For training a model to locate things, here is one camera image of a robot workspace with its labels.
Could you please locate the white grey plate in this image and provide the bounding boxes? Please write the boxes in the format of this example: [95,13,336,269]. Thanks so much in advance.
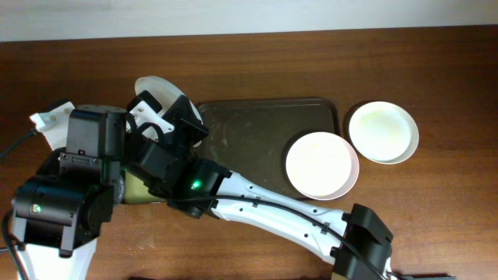
[135,75,184,125]

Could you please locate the pink plate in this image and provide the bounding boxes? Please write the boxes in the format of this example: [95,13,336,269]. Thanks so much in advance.
[285,131,359,201]

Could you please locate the cream plate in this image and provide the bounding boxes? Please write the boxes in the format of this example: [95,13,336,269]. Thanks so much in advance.
[348,101,419,165]

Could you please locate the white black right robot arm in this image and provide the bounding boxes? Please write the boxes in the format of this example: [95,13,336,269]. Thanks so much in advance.
[125,90,392,279]

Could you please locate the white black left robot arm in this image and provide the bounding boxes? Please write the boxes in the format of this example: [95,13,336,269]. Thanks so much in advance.
[5,105,127,279]

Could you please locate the small black sponge tray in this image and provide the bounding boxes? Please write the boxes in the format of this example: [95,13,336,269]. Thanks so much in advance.
[120,170,164,205]

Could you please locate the dark brown serving tray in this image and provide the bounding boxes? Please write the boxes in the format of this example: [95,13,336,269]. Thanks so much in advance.
[196,98,340,201]

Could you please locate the large yellow foam pad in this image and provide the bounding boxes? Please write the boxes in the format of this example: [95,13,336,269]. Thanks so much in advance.
[123,170,164,204]

